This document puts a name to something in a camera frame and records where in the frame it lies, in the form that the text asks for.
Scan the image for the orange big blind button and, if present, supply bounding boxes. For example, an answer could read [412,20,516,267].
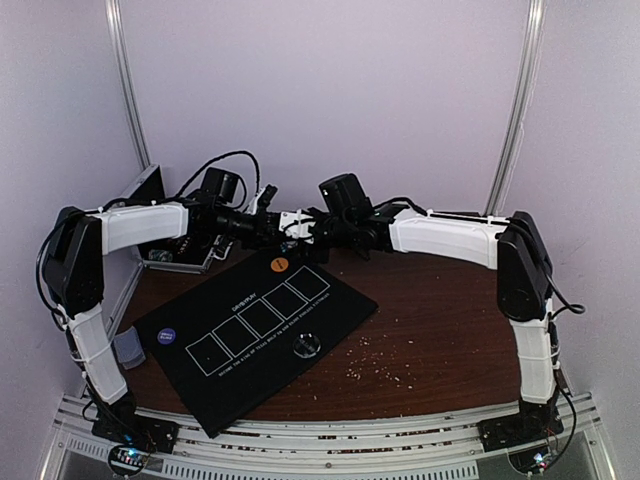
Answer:
[270,257,289,273]

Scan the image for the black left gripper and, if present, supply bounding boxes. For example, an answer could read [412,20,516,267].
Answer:
[215,205,290,251]

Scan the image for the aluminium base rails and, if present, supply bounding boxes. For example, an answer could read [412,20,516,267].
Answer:
[39,392,609,480]

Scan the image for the aluminium frame post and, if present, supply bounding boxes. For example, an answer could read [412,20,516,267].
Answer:
[105,0,151,170]
[484,0,547,216]

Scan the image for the purple small blind button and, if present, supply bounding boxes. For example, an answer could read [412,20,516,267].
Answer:
[156,327,177,345]

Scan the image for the aluminium poker chip case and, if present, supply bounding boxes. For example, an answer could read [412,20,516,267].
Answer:
[122,164,233,274]

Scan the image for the right aluminium frame post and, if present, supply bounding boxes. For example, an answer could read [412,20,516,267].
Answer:
[484,0,547,216]

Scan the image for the black dealer button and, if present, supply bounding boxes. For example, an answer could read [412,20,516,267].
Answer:
[292,332,321,359]

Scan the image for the poker chip row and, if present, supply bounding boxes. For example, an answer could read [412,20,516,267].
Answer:
[147,249,173,263]

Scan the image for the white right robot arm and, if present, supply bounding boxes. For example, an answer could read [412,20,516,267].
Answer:
[285,197,560,442]

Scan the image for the left aluminium frame post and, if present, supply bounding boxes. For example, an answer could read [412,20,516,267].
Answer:
[105,0,151,170]

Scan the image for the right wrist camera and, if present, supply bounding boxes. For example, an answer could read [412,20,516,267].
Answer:
[319,173,373,218]

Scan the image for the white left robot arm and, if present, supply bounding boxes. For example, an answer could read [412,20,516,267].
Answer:
[38,201,281,444]

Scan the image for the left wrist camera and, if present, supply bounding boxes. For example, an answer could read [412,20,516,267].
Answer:
[200,167,240,205]

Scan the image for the black poker play mat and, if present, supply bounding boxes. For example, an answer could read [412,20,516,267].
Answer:
[134,249,378,438]

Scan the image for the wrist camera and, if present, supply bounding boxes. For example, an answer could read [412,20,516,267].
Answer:
[200,167,240,205]
[319,173,373,218]

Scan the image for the grey playing card deck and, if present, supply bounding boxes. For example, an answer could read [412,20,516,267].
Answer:
[114,327,146,370]

